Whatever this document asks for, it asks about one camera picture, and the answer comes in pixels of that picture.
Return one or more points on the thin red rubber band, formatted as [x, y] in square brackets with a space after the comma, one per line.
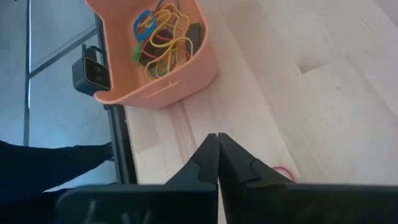
[149, 55]
[284, 170]

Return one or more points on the orange plastic bin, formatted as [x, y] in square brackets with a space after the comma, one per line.
[124, 62]

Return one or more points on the thick green rubber band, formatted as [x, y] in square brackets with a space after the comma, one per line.
[137, 53]

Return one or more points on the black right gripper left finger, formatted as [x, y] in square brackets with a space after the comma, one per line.
[205, 168]

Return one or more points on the thin green rubber band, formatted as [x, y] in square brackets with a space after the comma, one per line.
[160, 67]

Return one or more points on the small black table camera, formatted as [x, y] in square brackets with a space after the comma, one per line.
[91, 76]

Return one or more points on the long yellow rubber band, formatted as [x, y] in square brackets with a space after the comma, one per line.
[174, 40]

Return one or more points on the thin yellow rubber band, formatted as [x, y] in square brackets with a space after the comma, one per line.
[161, 15]

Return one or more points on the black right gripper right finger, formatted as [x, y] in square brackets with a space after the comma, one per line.
[236, 171]

